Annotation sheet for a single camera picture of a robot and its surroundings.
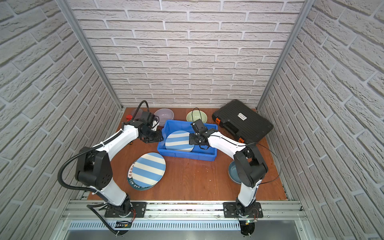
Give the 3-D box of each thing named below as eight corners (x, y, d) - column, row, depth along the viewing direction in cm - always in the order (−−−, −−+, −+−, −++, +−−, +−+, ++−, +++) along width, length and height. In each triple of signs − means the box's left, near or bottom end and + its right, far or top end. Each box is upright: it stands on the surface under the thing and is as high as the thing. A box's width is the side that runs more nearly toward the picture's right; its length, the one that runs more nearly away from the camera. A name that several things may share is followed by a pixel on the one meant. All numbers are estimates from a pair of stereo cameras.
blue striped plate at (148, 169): (129, 187, 82) (127, 185, 79) (138, 155, 94) (136, 152, 91) (163, 187, 82) (162, 185, 79) (168, 155, 94) (167, 152, 91)
